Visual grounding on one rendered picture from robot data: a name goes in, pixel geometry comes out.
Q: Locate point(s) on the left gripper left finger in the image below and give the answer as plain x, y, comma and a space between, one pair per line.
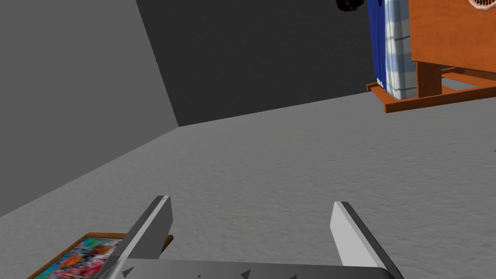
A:
149, 228

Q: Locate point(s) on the wooden bed with blue bedding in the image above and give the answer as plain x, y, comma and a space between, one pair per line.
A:
430, 50

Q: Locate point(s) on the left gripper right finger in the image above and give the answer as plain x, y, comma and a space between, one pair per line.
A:
354, 240

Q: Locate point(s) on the colourful framed picture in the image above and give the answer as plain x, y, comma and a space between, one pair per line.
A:
79, 257

